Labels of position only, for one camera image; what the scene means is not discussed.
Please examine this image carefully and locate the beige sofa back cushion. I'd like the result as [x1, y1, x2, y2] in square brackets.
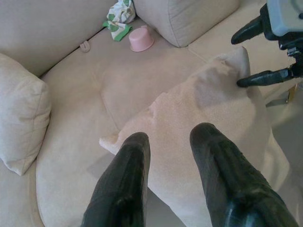
[0, 0, 119, 78]
[134, 0, 241, 47]

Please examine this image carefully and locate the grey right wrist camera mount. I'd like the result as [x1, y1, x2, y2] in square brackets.
[266, 0, 303, 37]

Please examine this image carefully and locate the pink plastic cup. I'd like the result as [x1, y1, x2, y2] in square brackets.
[128, 26, 155, 52]

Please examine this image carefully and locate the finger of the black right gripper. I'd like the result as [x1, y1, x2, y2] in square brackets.
[231, 17, 262, 45]
[236, 68, 294, 88]

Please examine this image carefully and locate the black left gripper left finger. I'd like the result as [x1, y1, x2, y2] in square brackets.
[81, 131, 150, 227]

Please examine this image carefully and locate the glass table with gold leg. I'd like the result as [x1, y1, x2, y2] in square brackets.
[264, 80, 303, 130]

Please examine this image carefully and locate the cream square throw pillow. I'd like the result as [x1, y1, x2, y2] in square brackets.
[0, 52, 53, 176]

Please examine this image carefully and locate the beige fabric sofa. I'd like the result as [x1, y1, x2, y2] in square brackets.
[0, 0, 303, 227]

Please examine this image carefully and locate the green white patterned cloth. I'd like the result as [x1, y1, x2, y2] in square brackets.
[102, 0, 136, 43]

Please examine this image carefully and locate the cream fleece pillow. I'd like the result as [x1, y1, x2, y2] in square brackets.
[99, 46, 291, 207]

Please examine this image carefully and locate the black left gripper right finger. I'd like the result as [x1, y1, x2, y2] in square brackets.
[189, 122, 302, 227]

